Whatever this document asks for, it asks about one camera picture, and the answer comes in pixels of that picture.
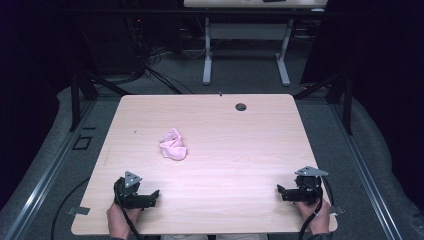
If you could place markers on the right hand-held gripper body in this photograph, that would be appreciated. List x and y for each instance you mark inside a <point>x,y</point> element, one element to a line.
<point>305,191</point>

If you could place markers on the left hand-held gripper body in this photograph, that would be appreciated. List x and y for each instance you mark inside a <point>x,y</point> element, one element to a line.
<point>128,195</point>

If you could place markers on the pink cloth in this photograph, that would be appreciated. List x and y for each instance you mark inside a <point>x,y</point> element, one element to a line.
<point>172,146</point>

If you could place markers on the person's left hand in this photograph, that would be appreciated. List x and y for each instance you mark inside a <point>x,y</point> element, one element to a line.
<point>118,220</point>

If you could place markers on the person's right hand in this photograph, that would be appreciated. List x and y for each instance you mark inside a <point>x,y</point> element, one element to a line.
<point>316,216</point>

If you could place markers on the black metal stand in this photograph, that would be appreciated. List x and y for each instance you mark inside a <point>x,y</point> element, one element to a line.
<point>76,100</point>
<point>348,103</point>

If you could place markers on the white desk with grey legs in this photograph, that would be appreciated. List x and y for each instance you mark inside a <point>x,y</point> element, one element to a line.
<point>246,31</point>

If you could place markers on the grey metal table bracket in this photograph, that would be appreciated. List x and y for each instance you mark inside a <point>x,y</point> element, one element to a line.
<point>337,210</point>
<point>78,210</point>

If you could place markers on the aluminium floor rail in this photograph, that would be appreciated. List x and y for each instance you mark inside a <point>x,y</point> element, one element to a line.
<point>43,186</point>
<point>366,173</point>

